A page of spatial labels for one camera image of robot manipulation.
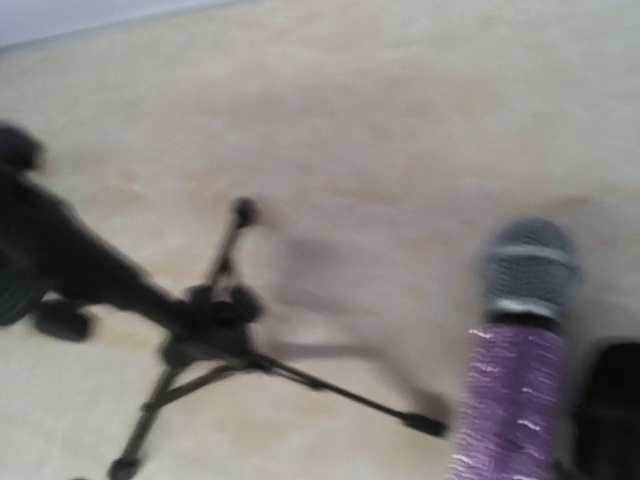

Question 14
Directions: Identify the black tripod mic stand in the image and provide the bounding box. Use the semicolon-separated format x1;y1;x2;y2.
0;123;449;480

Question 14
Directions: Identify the glitter silver microphone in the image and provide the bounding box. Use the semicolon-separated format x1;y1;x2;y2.
448;217;579;479

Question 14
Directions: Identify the black microphone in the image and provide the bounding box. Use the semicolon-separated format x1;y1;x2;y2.
572;341;639;480

